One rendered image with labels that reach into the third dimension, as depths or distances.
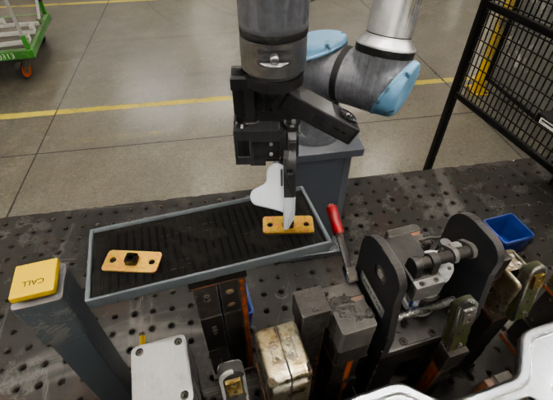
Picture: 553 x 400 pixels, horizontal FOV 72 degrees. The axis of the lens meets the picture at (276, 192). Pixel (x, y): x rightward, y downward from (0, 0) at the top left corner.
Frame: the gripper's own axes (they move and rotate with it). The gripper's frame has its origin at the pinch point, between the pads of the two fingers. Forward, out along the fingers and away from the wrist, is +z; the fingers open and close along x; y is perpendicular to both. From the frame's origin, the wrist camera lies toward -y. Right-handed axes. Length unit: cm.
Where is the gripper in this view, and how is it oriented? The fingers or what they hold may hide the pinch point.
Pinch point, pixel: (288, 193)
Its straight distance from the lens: 58.2
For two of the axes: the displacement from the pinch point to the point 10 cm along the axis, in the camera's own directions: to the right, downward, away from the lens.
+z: 0.0, 7.3, 6.9
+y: -10.0, 0.2, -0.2
